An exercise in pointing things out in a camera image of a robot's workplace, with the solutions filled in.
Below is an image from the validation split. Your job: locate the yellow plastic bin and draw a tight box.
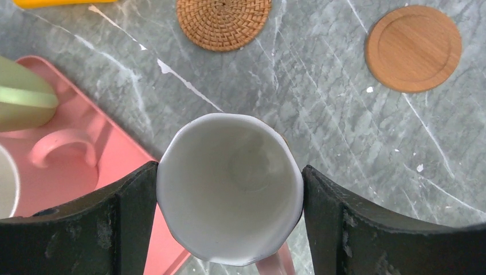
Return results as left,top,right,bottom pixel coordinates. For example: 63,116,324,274
13,0,117,9

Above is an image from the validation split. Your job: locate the pink plastic tray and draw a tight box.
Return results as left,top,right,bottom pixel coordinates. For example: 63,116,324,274
1,56,189,274

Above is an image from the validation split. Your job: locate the light green mug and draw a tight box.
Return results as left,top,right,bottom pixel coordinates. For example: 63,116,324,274
1,56,59,132

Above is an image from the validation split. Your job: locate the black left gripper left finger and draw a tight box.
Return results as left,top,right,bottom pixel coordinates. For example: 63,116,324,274
1,161,158,274

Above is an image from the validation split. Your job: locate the light wooden round coaster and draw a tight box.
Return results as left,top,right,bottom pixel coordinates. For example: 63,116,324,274
364,5,462,93

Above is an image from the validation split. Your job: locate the woven rattan coaster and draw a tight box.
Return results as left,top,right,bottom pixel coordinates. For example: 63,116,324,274
175,0,272,52

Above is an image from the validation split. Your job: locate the pink mug white inside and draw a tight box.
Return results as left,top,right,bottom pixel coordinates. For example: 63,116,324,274
156,113,304,274

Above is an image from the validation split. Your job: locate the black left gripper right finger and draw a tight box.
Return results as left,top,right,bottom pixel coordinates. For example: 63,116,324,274
302,165,485,274

